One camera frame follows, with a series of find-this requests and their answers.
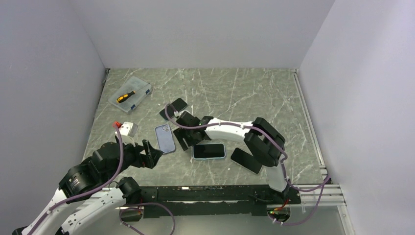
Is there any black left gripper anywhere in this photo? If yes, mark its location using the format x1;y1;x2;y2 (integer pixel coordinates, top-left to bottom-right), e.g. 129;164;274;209
103;137;162;182

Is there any light blue phone case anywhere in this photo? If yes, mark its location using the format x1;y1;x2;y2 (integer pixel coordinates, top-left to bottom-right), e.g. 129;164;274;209
192;143;226;161

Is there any silver black phone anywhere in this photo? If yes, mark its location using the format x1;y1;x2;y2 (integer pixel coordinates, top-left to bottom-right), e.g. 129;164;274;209
231;148;264;174

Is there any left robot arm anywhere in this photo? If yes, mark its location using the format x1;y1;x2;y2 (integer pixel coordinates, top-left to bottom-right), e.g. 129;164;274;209
13;140;163;235

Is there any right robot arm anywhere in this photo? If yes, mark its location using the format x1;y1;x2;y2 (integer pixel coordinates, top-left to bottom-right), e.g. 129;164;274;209
173;111;289;203

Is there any yellow black screwdriver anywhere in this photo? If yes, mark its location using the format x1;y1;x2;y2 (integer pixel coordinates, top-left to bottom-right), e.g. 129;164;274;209
116;91;136;103

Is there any clear plastic organizer box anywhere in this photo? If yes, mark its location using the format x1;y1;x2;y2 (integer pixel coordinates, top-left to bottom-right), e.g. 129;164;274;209
108;76;152;114

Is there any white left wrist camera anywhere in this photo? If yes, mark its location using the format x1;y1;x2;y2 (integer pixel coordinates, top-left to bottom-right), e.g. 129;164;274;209
113;121;138;145

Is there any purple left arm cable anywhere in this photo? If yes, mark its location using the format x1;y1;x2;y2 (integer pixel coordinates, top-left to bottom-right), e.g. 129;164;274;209
27;124;177;235

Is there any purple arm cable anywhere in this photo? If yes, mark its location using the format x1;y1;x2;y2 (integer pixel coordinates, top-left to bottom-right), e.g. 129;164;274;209
164;103;331;227
27;124;177;235

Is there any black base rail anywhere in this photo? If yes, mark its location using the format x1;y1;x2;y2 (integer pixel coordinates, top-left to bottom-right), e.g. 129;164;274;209
127;185;301;218

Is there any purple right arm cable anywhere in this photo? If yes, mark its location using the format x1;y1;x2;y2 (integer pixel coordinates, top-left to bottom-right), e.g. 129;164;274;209
164;103;331;227

